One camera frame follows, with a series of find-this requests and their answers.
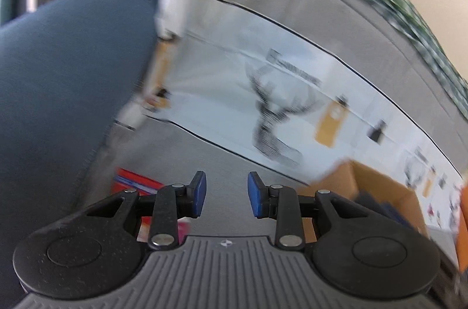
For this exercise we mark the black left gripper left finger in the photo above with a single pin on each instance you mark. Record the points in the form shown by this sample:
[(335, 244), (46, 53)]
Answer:
[(103, 246)]

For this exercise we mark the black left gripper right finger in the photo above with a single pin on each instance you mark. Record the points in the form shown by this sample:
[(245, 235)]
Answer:
[(355, 249)]

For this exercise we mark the cardboard box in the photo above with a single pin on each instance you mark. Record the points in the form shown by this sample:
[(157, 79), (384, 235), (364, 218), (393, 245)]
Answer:
[(441, 215)]

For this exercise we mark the red snack bag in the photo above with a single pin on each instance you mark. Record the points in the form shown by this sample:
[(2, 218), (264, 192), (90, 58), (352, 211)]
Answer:
[(125, 179)]

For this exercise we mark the purple wafer bar pack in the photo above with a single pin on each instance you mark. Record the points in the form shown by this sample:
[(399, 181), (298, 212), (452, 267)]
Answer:
[(183, 228)]

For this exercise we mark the deer print cushion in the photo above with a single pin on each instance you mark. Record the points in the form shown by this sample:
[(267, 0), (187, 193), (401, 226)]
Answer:
[(298, 86)]

